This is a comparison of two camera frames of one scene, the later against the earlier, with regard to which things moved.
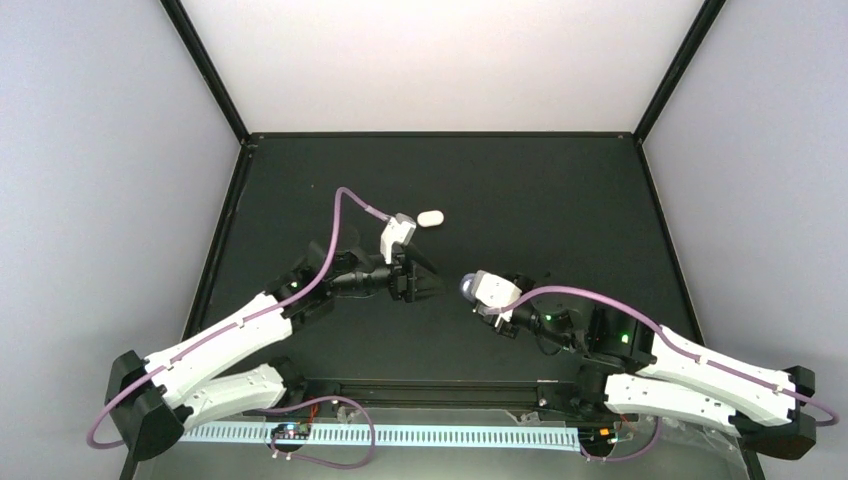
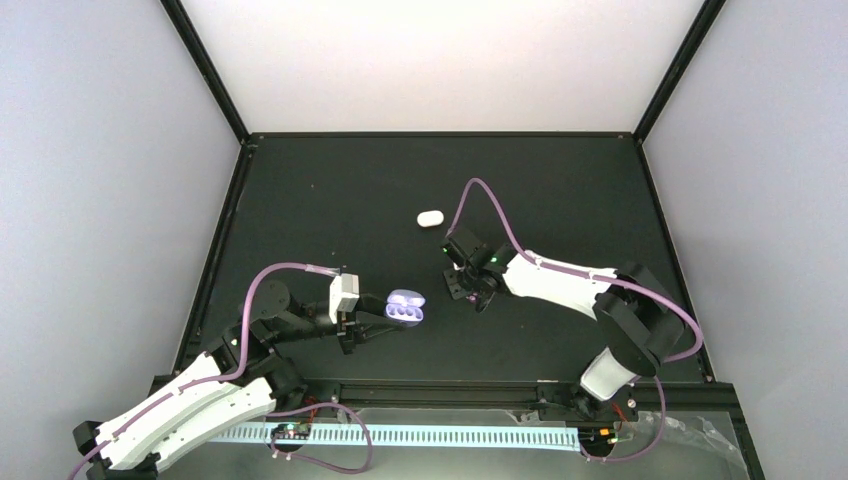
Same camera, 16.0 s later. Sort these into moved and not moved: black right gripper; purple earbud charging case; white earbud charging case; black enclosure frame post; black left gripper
Moved: black left gripper; purple earbud charging case; black right gripper
Not moved: black enclosure frame post; white earbud charging case
